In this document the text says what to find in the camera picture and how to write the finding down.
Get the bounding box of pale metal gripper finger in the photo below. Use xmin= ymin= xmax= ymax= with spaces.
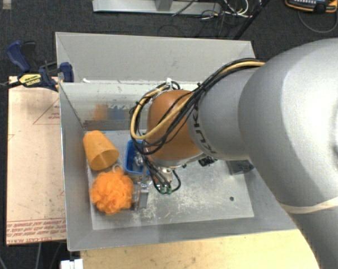
xmin=134 ymin=178 xmax=150 ymax=210
xmin=132 ymin=152 xmax=145 ymax=171

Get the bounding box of blue plastic box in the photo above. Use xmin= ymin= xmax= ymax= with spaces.
xmin=124 ymin=139 xmax=151 ymax=177

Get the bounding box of orange mesh bath sponge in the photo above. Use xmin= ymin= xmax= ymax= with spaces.
xmin=89 ymin=164 xmax=135 ymax=216

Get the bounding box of orange plastic cup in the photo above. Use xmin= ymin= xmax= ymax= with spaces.
xmin=82 ymin=129 xmax=120 ymax=171

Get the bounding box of grey metal bin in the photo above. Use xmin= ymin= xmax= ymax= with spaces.
xmin=55 ymin=31 xmax=298 ymax=252

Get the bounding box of dark grey flat block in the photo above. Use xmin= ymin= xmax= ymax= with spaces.
xmin=226 ymin=159 xmax=255 ymax=176

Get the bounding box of brown cardboard board red print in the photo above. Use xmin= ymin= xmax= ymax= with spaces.
xmin=5 ymin=76 xmax=67 ymax=246

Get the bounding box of black cylinder on white bracket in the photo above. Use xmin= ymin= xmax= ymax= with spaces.
xmin=197 ymin=155 xmax=219 ymax=168

